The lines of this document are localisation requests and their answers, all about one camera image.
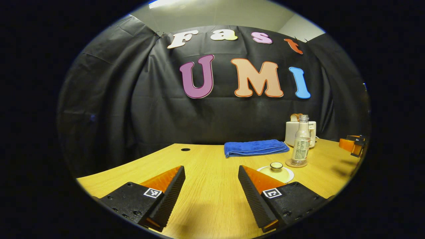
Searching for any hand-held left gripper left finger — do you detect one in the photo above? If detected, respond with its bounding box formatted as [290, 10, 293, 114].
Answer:
[98, 165, 186, 232]

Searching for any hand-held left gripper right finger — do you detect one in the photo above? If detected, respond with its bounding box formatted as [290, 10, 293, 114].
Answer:
[238, 165, 329, 233]

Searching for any yellow ceramic teacup lid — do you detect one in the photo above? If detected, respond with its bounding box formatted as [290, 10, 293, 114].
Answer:
[256, 162, 295, 184]

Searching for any clear plastic water bottle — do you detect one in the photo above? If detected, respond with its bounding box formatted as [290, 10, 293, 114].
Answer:
[291, 115, 311, 165]

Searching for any round wooden coaster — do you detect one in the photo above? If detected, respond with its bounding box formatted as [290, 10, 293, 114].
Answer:
[285, 159, 308, 168]

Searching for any blue folded towel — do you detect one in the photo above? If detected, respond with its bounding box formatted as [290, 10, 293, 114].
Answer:
[224, 139, 290, 158]

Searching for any white toaster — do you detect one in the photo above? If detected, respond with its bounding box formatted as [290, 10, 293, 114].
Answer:
[285, 121, 317, 148]

